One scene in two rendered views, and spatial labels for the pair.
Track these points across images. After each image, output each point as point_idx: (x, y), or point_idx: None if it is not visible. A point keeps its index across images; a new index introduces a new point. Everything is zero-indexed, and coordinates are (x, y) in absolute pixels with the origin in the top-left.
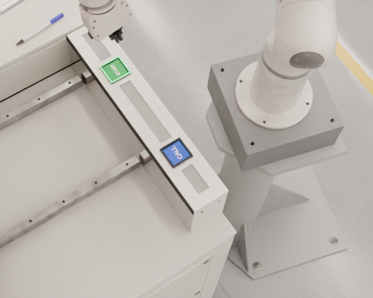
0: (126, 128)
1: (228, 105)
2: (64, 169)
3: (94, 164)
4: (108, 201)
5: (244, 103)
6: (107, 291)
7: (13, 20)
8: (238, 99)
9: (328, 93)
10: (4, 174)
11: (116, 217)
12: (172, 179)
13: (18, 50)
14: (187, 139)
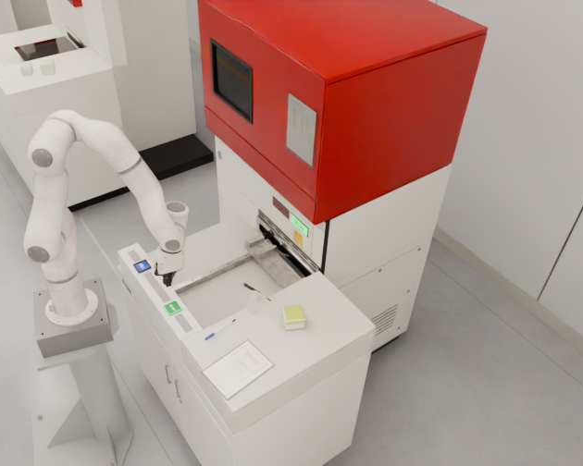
0: None
1: (104, 300)
2: (211, 293)
3: (192, 296)
4: (186, 278)
5: (93, 299)
6: (190, 243)
7: (239, 336)
8: (96, 300)
9: (34, 309)
10: (245, 290)
11: (182, 272)
12: (146, 255)
13: (234, 317)
14: (134, 273)
